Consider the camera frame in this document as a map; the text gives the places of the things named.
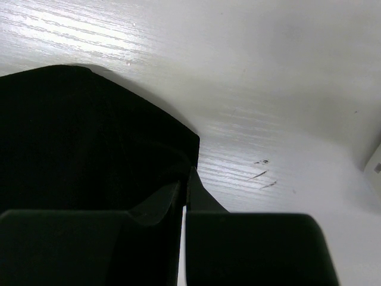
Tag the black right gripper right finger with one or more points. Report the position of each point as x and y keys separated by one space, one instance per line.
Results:
x=224 y=248

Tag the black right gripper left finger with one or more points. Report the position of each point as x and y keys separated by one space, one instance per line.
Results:
x=139 y=246

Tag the black skirt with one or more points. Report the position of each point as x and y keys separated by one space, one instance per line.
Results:
x=74 y=140

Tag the white plastic basket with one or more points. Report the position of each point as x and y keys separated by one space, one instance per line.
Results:
x=372 y=170

